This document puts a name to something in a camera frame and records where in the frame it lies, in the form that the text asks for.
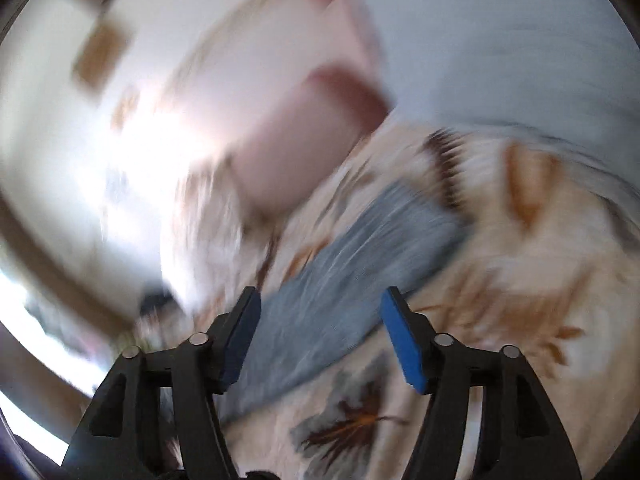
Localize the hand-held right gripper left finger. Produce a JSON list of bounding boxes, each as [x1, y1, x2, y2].
[[60, 286, 263, 480]]

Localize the light blue quilted pillow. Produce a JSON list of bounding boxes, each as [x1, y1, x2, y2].
[[350, 0, 640, 196]]

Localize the grey denim pants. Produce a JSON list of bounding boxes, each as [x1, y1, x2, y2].
[[220, 180, 473, 423]]

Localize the leaf printed blanket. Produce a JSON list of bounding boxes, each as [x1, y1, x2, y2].
[[160, 120, 640, 480]]

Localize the pink bolster cushion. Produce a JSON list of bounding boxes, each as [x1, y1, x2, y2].
[[230, 65, 391, 213]]

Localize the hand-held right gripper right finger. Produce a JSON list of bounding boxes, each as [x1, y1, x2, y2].
[[380, 286, 583, 480]]

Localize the pink padded headboard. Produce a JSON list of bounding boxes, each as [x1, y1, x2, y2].
[[200, 0, 383, 121]]

